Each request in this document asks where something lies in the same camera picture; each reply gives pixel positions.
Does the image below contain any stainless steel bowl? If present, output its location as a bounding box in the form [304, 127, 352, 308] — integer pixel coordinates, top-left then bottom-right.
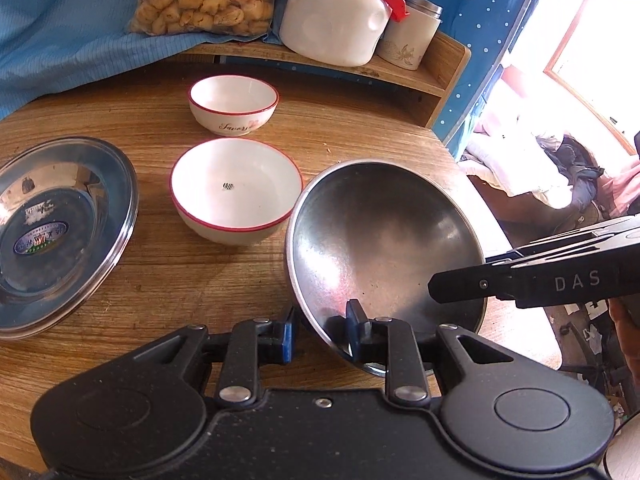
[285, 159, 486, 361]

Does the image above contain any large white bowl red rim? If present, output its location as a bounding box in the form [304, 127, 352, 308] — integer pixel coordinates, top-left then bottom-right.
[169, 138, 304, 246]

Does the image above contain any small white bowl red rim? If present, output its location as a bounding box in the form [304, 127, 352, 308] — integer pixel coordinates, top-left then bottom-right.
[188, 75, 280, 136]

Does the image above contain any wooden shelf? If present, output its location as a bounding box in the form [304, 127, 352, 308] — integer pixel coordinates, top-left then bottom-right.
[177, 32, 471, 129]

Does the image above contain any stainless steel plate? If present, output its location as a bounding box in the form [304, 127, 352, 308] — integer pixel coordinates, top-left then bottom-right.
[1, 136, 139, 340]

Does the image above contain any white floral canister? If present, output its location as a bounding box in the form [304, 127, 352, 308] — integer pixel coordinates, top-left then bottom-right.
[376, 0, 442, 70]

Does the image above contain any blue dotted curtain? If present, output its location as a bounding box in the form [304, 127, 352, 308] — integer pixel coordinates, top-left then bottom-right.
[428, 0, 538, 158]

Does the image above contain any light blue cloth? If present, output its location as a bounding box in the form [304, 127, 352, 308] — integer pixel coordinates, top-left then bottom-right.
[0, 0, 281, 120]

